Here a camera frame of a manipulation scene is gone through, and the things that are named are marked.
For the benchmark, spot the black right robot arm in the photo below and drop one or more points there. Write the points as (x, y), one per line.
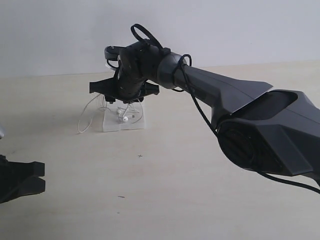
(274, 131)

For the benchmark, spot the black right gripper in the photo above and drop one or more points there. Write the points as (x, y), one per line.
(122, 87)

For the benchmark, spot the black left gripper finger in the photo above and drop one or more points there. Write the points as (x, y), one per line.
(30, 186)
(12, 173)

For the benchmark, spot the white wired earphones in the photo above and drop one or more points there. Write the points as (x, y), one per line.
(99, 110)

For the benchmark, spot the clear plastic hinged case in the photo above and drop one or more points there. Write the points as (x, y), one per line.
(120, 116)

